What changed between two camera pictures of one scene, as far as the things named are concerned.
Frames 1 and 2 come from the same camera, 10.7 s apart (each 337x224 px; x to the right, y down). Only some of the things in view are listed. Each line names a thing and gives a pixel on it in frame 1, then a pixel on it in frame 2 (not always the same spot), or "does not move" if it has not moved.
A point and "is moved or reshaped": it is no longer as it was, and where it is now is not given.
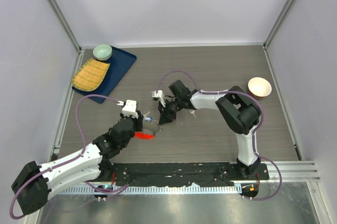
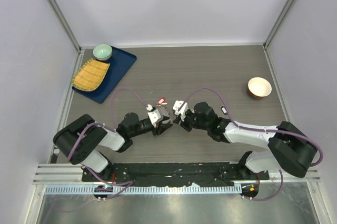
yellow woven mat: x=90 y=75 does not move
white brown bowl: x=259 y=87 does not move
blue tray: x=120 y=62 does not move
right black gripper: x=166 y=116 -> x=184 y=123
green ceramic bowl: x=102 y=52 does not move
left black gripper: x=138 y=121 -> x=160 y=128
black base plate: x=184 y=174 does not move
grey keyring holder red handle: x=150 y=125 is moved or reshaped
